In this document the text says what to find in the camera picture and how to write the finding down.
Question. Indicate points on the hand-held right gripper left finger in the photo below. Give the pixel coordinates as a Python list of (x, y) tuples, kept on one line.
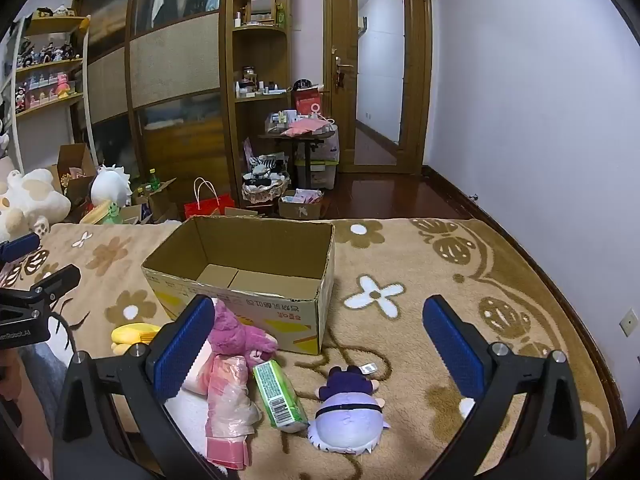
[(182, 350)]

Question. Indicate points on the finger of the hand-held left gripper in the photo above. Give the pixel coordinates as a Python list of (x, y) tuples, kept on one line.
[(56, 281), (20, 247)]

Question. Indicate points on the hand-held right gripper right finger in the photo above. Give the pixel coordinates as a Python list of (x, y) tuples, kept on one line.
[(452, 350)]

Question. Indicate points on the pink bear plush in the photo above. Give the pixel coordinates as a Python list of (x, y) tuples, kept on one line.
[(235, 335)]

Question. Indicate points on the yellow bear plush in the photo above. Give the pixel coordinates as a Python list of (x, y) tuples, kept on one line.
[(130, 334)]

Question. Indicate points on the pink tissue packet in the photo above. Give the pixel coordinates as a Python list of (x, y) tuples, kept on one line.
[(227, 410)]

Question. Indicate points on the green tissue pack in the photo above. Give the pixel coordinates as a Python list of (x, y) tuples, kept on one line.
[(277, 395)]

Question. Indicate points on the purple-haired plush doll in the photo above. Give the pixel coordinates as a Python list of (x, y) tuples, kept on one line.
[(345, 415)]

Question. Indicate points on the large white plush toy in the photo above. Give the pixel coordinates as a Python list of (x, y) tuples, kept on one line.
[(30, 195)]

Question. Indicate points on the small green frog toy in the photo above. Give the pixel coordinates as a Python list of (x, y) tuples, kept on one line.
[(113, 210)]

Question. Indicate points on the brown floral blanket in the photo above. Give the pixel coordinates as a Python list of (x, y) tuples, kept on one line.
[(410, 265)]

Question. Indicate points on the tall open cardboard box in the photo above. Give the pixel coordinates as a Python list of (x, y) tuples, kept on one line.
[(75, 160)]

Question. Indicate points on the white-haired plush doll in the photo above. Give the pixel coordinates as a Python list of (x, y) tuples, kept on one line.
[(111, 185)]

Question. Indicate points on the low open cardboard box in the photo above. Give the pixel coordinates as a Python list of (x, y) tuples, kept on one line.
[(160, 200)]

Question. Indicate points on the green bottle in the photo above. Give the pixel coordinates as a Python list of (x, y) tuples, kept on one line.
[(153, 180)]

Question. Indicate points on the red gift bag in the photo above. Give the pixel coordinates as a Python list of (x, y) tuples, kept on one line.
[(207, 207)]

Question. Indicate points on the lace-trimmed basket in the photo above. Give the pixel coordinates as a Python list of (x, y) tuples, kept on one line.
[(265, 190)]

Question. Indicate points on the small cardboard box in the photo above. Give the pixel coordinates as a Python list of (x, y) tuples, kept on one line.
[(297, 209)]

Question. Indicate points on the figurine display shelf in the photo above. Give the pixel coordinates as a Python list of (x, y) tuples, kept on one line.
[(47, 65)]

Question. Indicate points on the clear plastic storage bin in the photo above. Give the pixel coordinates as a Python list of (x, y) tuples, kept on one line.
[(325, 160)]

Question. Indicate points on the wooden corner shelf unit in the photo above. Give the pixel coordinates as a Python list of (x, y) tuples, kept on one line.
[(260, 125)]

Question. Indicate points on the small dark side table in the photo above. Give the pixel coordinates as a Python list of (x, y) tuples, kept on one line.
[(302, 142)]

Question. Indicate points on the wooden sliding wardrobe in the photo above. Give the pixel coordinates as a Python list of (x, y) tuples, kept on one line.
[(170, 60)]

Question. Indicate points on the pink cloth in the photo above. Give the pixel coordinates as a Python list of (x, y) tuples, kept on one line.
[(302, 127)]

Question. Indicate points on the door mirror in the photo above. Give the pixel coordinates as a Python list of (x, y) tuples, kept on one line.
[(379, 75)]

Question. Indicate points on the wooden door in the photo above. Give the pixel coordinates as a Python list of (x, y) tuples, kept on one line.
[(342, 25)]

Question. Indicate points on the wall outlet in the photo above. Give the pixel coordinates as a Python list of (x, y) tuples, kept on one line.
[(629, 322)]

